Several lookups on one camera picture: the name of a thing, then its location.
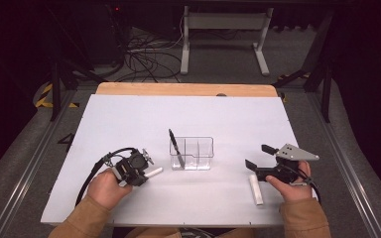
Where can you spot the white desk frame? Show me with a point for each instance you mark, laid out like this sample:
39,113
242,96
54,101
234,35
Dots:
225,20

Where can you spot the metal floor rail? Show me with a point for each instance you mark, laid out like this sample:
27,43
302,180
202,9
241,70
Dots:
26,172
347,165

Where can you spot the black pen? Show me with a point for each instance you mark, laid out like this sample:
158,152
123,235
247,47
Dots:
176,147

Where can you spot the person's left hand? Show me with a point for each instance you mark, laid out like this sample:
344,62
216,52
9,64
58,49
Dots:
105,190

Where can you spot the clear plastic pen holder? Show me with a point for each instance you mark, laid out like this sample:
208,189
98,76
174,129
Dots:
198,155

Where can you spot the yellow black hazard tape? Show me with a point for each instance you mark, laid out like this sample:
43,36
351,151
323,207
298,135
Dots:
44,99

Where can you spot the white pen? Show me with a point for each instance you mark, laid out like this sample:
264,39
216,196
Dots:
256,191
154,172

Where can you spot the person's right hand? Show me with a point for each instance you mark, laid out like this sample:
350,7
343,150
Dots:
294,191

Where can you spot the white table mat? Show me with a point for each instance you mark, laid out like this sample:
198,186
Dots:
191,112

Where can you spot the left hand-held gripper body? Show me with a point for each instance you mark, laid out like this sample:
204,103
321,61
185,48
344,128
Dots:
130,165

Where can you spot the black metal stand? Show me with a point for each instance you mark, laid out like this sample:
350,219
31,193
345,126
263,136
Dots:
326,95
55,89

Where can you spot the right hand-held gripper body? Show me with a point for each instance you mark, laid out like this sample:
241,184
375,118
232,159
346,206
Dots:
292,152

